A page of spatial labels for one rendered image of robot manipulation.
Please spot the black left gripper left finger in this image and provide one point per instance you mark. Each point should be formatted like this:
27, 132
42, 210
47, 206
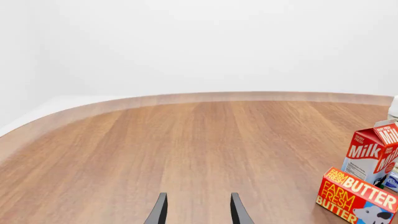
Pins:
159, 211

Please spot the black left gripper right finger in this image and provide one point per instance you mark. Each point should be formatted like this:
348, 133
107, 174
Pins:
238, 211

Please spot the red butter box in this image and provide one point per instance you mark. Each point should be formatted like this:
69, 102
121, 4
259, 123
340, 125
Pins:
351, 196

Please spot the red and white milk carton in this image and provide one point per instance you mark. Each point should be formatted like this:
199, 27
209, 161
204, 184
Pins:
370, 154

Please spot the blue and white food box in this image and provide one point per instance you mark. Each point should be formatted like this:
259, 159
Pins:
392, 180

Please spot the white bottle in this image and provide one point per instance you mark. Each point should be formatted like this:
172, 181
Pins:
394, 107

